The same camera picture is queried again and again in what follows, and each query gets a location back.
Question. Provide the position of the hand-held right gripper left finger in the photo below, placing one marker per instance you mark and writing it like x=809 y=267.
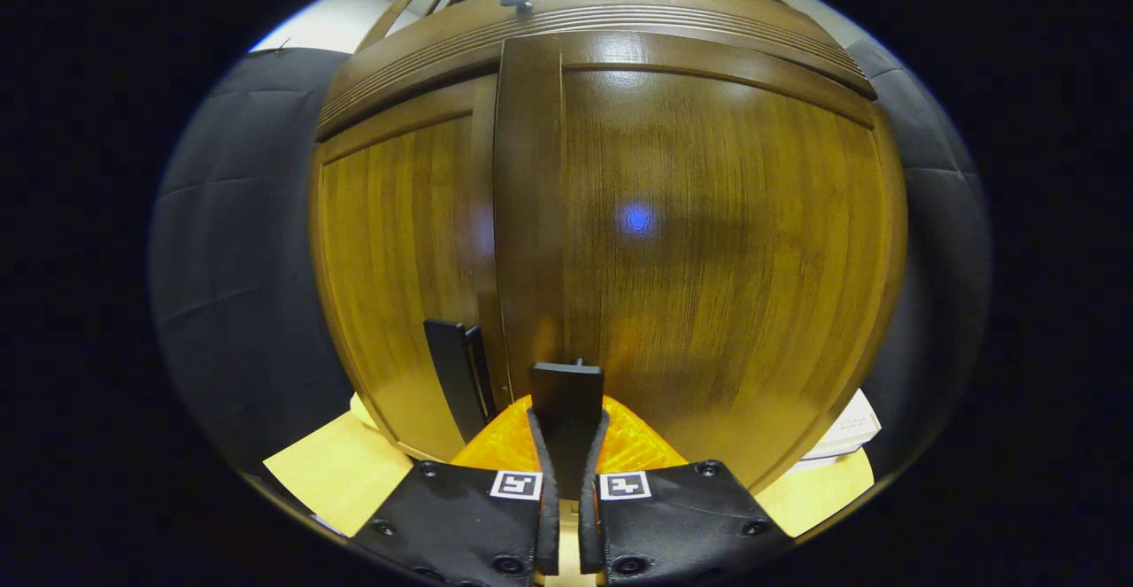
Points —
x=547 y=516

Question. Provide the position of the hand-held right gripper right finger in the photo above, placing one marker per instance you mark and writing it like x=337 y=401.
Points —
x=590 y=525

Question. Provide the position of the wooden cabinet door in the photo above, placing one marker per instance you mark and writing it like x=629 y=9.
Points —
x=398 y=259
x=726 y=259

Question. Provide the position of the wooden double-door shoe cabinet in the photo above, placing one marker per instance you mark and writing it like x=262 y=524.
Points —
x=708 y=215

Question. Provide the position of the wooden cabinet drawer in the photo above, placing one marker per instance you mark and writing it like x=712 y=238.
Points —
x=620 y=25

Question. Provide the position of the white paper booklet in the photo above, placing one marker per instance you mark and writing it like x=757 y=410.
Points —
x=845 y=432

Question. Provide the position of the black backdrop cloth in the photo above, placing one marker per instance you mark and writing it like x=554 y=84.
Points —
x=239 y=259

